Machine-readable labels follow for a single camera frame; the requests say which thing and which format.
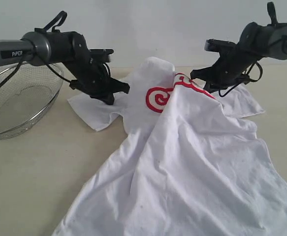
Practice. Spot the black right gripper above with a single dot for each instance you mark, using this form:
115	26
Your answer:
224	72

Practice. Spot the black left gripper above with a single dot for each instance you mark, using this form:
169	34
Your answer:
95	80

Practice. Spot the white shirt with red print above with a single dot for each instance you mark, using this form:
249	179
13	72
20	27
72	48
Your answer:
191	165

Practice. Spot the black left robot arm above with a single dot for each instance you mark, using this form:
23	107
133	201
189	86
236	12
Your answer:
40	48

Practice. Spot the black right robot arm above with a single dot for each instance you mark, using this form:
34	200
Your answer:
264	42

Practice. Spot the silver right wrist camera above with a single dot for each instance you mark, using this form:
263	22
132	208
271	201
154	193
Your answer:
219	46

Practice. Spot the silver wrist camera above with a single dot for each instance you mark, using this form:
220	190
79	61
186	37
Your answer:
219	46
101	55

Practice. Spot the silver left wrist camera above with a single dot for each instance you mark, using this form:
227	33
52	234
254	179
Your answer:
101	55

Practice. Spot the metal wire mesh basket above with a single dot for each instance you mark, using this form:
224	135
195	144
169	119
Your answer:
27	97

